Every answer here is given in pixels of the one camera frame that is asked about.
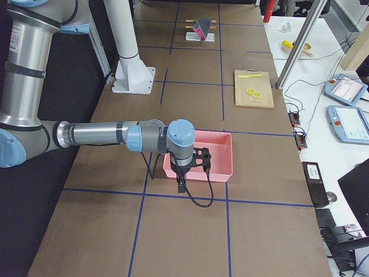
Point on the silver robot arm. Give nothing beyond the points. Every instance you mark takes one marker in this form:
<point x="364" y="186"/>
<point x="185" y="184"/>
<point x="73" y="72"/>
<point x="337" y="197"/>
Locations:
<point x="24" y="136"/>

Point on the near teach pendant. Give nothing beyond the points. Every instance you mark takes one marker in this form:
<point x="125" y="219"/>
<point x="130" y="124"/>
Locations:
<point x="348" y="124"/>

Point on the lemon slice far from knife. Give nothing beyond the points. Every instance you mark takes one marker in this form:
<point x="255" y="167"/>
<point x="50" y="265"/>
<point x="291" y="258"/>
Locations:
<point x="257" y="94"/>

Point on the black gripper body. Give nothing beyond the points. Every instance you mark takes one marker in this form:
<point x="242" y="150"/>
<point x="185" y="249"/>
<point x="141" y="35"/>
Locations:
<point x="179" y="170"/>

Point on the wooden cutting board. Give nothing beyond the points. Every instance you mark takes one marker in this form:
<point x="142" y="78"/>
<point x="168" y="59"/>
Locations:
<point x="262" y="85"/>

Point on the red cylinder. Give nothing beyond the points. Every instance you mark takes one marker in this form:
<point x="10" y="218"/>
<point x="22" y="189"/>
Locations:
<point x="269" y="10"/>

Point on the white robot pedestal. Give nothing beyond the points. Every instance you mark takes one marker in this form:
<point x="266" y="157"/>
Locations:
<point x="132" y="75"/>

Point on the white bottle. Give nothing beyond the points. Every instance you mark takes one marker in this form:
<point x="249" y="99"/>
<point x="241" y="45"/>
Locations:
<point x="286" y="26"/>

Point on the wooden rod beside tray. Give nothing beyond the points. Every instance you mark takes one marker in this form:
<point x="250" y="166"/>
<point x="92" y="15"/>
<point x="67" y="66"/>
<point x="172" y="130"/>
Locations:
<point x="191" y="21"/>

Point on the white rectangular tray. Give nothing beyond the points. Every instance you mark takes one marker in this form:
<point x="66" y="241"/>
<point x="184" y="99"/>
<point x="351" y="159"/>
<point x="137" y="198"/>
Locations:
<point x="194" y="37"/>

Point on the yellow banana toy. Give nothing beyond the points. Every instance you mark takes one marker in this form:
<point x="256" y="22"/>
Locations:
<point x="287" y="44"/>

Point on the orange connector block near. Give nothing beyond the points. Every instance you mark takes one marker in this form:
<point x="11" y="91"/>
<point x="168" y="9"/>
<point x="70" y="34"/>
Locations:
<point x="300" y="138"/>

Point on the teach pendant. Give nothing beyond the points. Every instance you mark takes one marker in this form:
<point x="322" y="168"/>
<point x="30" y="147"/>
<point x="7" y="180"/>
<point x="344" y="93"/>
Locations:
<point x="344" y="89"/>
<point x="348" y="124"/>

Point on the lemon slice near knife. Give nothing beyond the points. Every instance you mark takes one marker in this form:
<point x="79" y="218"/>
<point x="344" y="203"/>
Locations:
<point x="250" y="91"/>

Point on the orange connector block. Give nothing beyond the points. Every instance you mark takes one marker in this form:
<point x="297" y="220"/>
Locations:
<point x="300" y="138"/>
<point x="294" y="118"/>

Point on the black box with labels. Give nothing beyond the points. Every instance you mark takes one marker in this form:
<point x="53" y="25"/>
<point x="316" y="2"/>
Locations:
<point x="315" y="184"/>

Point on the aluminium frame post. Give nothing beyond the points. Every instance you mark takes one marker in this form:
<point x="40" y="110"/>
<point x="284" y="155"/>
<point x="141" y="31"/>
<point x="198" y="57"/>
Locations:
<point x="313" y="15"/>

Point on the orange connector block far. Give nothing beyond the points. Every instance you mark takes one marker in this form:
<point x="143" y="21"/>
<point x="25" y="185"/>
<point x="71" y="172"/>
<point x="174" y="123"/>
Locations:
<point x="294" y="118"/>

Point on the far teach pendant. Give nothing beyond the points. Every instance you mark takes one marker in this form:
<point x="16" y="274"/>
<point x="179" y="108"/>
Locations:
<point x="344" y="89"/>

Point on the grey cleaning cloth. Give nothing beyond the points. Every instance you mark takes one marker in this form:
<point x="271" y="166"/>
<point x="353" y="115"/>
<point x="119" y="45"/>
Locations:
<point x="202" y="26"/>

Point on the yellow plastic knife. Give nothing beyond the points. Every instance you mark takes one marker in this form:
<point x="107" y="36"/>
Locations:
<point x="250" y="76"/>

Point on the wooden rod on tray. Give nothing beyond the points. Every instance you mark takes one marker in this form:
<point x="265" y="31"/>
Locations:
<point x="190" y="27"/>

